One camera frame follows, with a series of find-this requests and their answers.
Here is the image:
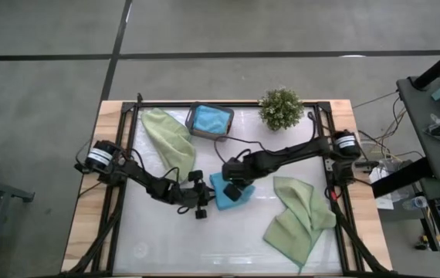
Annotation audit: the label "small green potted plant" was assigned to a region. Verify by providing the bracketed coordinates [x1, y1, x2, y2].
[259, 86, 306, 132]

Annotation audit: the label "clear plastic bottle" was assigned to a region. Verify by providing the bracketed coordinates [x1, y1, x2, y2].
[403, 195, 429, 212]

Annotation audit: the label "green microfiber towel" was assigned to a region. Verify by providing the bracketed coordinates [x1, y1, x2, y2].
[140, 107, 197, 182]
[262, 175, 337, 271]

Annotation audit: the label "grey side desk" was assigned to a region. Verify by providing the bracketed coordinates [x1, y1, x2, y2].
[370, 75, 440, 278]

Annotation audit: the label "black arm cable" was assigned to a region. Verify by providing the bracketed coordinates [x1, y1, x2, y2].
[161, 165, 191, 215]
[213, 111, 318, 163]

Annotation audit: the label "white translucent table mat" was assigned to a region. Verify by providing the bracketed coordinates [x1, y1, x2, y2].
[113, 107, 343, 275]

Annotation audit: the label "blue microfiber towel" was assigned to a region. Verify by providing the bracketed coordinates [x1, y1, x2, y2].
[208, 171, 256, 212]

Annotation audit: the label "dark grey plastic bin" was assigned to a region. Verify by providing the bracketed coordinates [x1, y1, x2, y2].
[184, 101, 235, 143]

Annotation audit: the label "black aluminium table frame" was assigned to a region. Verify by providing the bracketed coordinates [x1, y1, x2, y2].
[30, 92, 429, 278]

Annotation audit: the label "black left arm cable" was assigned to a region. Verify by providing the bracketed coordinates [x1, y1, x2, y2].
[161, 165, 191, 215]

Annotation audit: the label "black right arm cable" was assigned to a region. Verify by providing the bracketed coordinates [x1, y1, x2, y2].
[213, 111, 318, 163]

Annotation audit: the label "white paper sheets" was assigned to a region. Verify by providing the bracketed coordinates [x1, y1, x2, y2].
[368, 161, 410, 212]

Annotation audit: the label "blue towel with white tag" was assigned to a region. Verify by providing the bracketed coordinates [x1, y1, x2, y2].
[193, 104, 232, 136]

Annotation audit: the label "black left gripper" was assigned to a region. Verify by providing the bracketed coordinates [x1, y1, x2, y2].
[165, 170, 215, 219]

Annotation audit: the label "yellow and black tool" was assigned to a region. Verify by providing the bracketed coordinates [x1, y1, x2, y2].
[415, 233, 432, 250]

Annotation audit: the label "loose floor cable bundle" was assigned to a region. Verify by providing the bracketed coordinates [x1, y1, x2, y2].
[353, 90, 410, 155]

